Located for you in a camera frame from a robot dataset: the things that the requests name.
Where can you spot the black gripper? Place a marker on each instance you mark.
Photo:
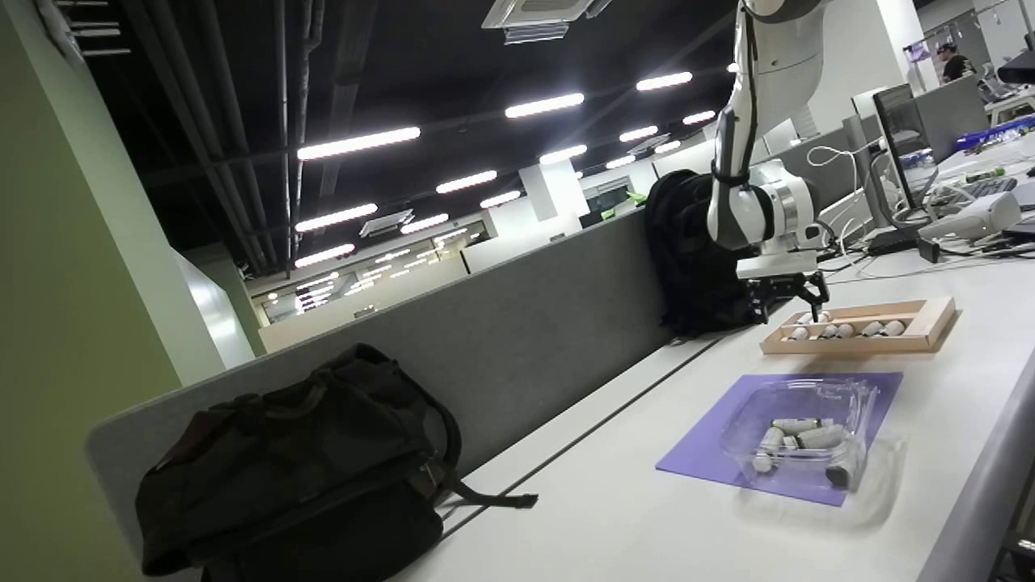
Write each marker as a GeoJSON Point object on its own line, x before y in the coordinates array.
{"type": "Point", "coordinates": [776, 290]}

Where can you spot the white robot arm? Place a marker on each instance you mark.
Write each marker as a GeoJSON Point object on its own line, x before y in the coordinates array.
{"type": "Point", "coordinates": [776, 66]}

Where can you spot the small white bottle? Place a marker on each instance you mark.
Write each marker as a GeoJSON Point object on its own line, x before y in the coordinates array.
{"type": "Point", "coordinates": [799, 335]}
{"type": "Point", "coordinates": [894, 326]}
{"type": "Point", "coordinates": [864, 327]}
{"type": "Point", "coordinates": [822, 437]}
{"type": "Point", "coordinates": [768, 441]}
{"type": "Point", "coordinates": [836, 331]}

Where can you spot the wooden tray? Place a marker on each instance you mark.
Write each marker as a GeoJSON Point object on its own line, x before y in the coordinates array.
{"type": "Point", "coordinates": [862, 327]}

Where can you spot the black backpack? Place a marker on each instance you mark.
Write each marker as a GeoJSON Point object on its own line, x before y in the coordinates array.
{"type": "Point", "coordinates": [300, 463]}
{"type": "Point", "coordinates": [688, 261]}

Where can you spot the purple mat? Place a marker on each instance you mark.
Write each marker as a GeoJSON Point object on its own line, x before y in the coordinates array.
{"type": "Point", "coordinates": [746, 431]}

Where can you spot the clear plastic container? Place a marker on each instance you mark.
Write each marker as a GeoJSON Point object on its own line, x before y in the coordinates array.
{"type": "Point", "coordinates": [828, 453]}

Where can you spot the computer monitor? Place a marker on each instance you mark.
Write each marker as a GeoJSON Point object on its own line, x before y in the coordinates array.
{"type": "Point", "coordinates": [895, 147]}

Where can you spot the white desk device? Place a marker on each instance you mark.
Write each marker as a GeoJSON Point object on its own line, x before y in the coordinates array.
{"type": "Point", "coordinates": [970, 218]}

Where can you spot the ceiling tube light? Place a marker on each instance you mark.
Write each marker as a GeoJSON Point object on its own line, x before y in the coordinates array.
{"type": "Point", "coordinates": [359, 145]}
{"type": "Point", "coordinates": [543, 104]}
{"type": "Point", "coordinates": [336, 218]}
{"type": "Point", "coordinates": [664, 81]}
{"type": "Point", "coordinates": [467, 182]}

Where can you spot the person in background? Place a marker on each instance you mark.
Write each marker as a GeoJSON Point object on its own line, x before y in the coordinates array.
{"type": "Point", "coordinates": [952, 63]}

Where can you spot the grey desk partition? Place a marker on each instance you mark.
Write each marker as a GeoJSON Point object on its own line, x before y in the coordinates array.
{"type": "Point", "coordinates": [517, 335]}

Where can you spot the ceiling air conditioner unit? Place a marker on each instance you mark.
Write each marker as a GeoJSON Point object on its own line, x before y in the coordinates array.
{"type": "Point", "coordinates": [536, 19]}

